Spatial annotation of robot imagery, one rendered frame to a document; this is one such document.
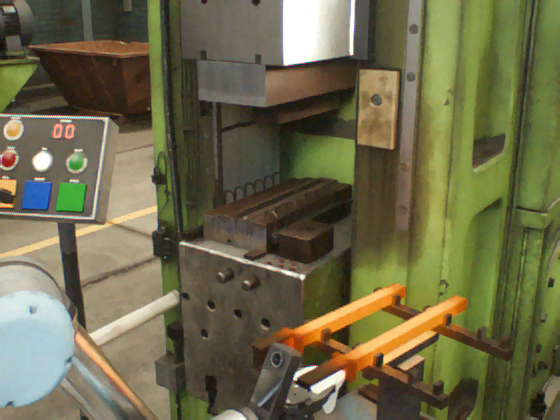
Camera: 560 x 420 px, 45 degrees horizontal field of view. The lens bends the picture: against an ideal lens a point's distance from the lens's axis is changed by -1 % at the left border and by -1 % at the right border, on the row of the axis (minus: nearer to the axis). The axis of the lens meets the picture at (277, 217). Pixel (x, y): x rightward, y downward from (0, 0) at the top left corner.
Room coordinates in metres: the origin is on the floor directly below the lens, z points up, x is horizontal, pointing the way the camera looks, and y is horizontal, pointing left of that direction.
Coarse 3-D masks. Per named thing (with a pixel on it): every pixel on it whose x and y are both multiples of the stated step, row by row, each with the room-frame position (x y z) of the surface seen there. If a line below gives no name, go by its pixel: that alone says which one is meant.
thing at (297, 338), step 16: (384, 288) 1.26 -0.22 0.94; (400, 288) 1.26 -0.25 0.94; (352, 304) 1.19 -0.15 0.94; (368, 304) 1.19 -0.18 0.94; (384, 304) 1.22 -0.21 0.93; (320, 320) 1.12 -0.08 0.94; (336, 320) 1.12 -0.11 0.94; (352, 320) 1.16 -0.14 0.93; (272, 336) 1.04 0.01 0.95; (288, 336) 1.04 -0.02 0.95; (304, 336) 1.07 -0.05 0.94; (320, 336) 1.09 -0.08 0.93; (256, 352) 1.00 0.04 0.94; (256, 368) 1.00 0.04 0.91
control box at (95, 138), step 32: (0, 128) 1.82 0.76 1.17; (32, 128) 1.80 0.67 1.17; (64, 128) 1.79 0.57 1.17; (96, 128) 1.77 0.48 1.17; (0, 160) 1.77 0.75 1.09; (32, 160) 1.76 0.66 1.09; (64, 160) 1.74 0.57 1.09; (96, 160) 1.73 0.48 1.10; (96, 192) 1.69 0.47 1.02; (96, 224) 1.71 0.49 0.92
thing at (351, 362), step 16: (448, 304) 1.19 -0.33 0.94; (464, 304) 1.20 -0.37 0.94; (416, 320) 1.12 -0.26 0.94; (432, 320) 1.13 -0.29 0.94; (384, 336) 1.06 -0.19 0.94; (400, 336) 1.06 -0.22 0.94; (416, 336) 1.09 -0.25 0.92; (336, 352) 0.99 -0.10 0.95; (352, 352) 1.00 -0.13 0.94; (368, 352) 1.00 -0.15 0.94; (384, 352) 1.03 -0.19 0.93; (320, 368) 0.95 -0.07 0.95; (336, 368) 0.95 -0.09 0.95; (352, 368) 0.96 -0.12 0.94; (304, 384) 0.91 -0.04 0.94
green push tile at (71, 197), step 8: (64, 184) 1.70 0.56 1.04; (72, 184) 1.70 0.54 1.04; (80, 184) 1.69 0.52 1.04; (64, 192) 1.69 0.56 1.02; (72, 192) 1.69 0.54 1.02; (80, 192) 1.68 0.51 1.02; (64, 200) 1.68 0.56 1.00; (72, 200) 1.68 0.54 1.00; (80, 200) 1.67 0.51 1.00; (56, 208) 1.67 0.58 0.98; (64, 208) 1.67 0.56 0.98; (72, 208) 1.66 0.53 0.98; (80, 208) 1.66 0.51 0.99
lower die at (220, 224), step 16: (256, 192) 1.82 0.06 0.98; (272, 192) 1.79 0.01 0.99; (304, 192) 1.75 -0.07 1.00; (320, 192) 1.78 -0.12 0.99; (336, 192) 1.79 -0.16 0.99; (224, 208) 1.68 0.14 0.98; (240, 208) 1.65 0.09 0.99; (272, 208) 1.62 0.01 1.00; (288, 208) 1.64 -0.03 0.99; (304, 208) 1.66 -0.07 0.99; (320, 208) 1.72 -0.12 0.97; (208, 224) 1.62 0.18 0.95; (224, 224) 1.59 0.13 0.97; (240, 224) 1.56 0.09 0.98; (256, 224) 1.54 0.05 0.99; (272, 224) 1.54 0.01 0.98; (224, 240) 1.59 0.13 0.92; (240, 240) 1.57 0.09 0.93; (256, 240) 1.54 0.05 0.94
